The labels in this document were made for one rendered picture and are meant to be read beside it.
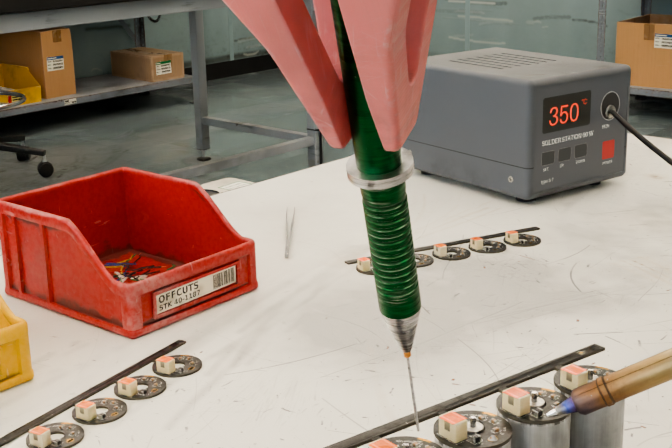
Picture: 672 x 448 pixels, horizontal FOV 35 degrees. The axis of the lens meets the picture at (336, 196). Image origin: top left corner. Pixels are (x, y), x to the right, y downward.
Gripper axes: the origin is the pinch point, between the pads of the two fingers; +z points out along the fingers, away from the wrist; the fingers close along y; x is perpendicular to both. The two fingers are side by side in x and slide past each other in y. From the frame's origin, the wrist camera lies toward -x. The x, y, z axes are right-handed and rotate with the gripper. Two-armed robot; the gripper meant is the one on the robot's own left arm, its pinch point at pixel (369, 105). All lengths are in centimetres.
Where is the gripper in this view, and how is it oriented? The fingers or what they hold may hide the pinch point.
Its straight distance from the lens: 24.4
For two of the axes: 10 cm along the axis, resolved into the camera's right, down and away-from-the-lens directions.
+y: -9.3, -0.8, 3.7
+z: 1.4, 8.4, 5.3
